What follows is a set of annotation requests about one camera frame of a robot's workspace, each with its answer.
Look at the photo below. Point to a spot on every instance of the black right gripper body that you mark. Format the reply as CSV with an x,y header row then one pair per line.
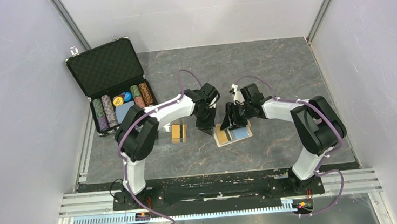
x,y
241,112

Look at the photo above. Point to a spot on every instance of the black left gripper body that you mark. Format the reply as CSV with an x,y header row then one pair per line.
x,y
207,116

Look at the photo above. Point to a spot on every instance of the beige leather card holder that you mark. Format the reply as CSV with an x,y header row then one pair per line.
x,y
238,134

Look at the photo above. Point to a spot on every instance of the gold credit card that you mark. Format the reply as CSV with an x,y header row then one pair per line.
x,y
224,136
178,134

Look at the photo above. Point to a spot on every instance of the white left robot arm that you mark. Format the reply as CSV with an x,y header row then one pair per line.
x,y
137,133

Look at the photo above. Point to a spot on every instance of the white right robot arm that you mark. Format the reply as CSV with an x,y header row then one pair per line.
x,y
319,128

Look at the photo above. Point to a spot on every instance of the clear acrylic card stand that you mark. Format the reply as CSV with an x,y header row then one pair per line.
x,y
164,135

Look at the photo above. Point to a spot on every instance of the blue playing card deck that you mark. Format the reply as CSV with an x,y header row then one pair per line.
x,y
121,110

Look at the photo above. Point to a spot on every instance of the orange black poker chip stack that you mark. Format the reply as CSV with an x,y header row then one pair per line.
x,y
146,93

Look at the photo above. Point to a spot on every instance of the blue dealer chip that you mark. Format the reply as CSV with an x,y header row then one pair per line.
x,y
127,97

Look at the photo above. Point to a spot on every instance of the yellow dealer chip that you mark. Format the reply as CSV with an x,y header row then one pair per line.
x,y
117,101

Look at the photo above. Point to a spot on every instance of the black poker chip case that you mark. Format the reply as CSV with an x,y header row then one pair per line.
x,y
109,69

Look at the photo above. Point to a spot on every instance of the green poker chip stack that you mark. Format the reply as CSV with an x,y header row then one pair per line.
x,y
98,108

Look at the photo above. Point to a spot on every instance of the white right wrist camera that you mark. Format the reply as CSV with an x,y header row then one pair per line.
x,y
236,94

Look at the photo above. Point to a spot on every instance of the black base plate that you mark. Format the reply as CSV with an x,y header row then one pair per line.
x,y
225,192

